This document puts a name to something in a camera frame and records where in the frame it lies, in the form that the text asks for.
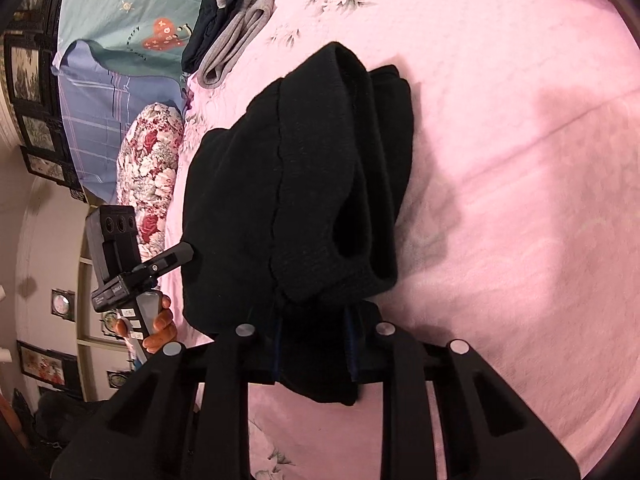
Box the red floral pillow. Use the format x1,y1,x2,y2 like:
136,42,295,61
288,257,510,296
116,101,186,261

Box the pink floral bedsheet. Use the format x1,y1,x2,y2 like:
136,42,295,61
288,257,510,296
150,0,640,480

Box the person's left hand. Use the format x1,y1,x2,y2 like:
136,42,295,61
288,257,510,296
114,296,180,357

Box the folded grey pants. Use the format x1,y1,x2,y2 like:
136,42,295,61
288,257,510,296
197,0,281,88

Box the blue plaid pillow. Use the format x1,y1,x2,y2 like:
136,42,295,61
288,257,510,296
52,40,193,206

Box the teal heart-print blanket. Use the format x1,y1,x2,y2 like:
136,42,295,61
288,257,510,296
52,0,293,81

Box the dark cloth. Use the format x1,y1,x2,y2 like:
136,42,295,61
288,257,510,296
12,387,96,466

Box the floral framed picture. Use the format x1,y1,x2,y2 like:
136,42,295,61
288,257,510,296
16,340,80,387

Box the folded navy pants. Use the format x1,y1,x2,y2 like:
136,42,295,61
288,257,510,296
181,0,251,73

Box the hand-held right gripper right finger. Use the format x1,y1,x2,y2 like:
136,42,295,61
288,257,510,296
345,305,581,480

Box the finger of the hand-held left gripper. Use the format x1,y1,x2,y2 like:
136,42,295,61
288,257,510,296
131,241,195,282

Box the black pants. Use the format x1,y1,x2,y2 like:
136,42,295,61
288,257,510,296
181,41,415,406

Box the small round framed mirror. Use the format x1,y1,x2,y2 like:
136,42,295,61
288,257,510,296
51,288,77,320

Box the black picture panel frame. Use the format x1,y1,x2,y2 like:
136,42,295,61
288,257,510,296
0,0,88,203

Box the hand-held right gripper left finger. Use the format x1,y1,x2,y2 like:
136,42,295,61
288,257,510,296
52,320,286,480

